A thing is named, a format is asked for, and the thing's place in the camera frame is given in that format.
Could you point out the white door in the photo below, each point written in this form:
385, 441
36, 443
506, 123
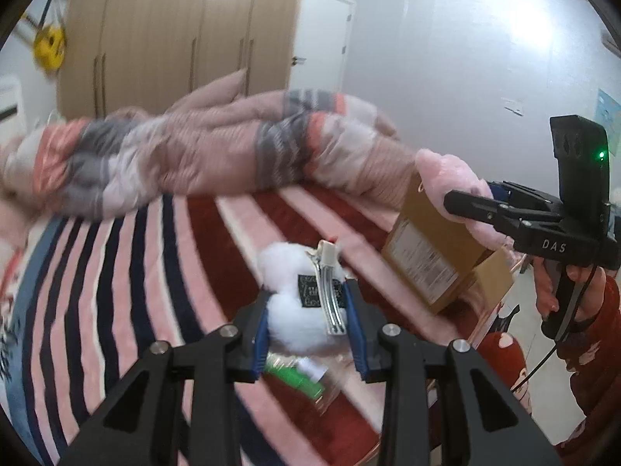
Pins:
321, 43

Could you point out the black tracker camera box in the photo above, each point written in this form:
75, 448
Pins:
581, 148

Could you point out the striped plush bed blanket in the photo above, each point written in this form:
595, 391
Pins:
84, 300

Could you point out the pink grey striped duvet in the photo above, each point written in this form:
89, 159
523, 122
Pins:
214, 141

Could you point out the wall socket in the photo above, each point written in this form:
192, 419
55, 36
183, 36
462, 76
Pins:
514, 106

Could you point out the person's right hand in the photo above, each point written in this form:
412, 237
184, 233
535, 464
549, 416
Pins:
592, 300

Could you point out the white fluffy hair clip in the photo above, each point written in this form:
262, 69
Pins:
305, 313

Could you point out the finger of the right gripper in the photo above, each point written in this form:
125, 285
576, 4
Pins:
493, 211
518, 195

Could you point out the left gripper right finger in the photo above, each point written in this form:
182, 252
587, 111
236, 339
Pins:
364, 324

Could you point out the pink plush item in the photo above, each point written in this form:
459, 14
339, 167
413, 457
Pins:
441, 174

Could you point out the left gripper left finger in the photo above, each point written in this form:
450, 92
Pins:
251, 349

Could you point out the brown cardboard box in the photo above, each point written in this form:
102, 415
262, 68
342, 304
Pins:
439, 259

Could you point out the yellow toy guitar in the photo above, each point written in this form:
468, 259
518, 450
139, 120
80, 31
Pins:
49, 43

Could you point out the white bed headboard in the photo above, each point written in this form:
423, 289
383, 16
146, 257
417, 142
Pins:
12, 115

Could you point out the plastic bag with green item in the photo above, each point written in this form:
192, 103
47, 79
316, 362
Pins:
318, 378

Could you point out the red patterned sleeve forearm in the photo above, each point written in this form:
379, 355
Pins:
592, 356

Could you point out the beige wooden wardrobe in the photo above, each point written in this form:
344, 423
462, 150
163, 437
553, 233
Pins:
150, 53

